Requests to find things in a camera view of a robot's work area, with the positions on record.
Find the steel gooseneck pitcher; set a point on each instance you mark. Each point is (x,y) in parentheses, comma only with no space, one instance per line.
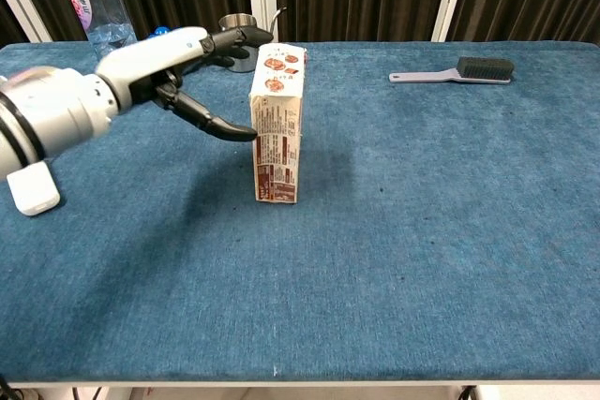
(239,21)

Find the lilac brush with dark bristles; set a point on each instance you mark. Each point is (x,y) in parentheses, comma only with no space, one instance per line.
(473,72)

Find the cookie box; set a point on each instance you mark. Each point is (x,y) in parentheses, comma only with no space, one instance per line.
(277,128)

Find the left robot hand, white and black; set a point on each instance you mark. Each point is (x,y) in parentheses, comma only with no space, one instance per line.
(154,63)

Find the clear plastic water bottle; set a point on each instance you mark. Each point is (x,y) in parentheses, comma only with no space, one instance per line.
(100,11)

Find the white handheld fan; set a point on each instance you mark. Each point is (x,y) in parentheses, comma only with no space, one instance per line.
(33,189)

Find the left robot arm, silver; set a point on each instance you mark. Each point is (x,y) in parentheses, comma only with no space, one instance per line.
(47,114)

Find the blue toy building block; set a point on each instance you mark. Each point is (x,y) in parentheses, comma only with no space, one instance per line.
(159,32)

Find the blue fabric table cover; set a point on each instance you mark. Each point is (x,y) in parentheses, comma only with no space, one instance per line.
(422,231)

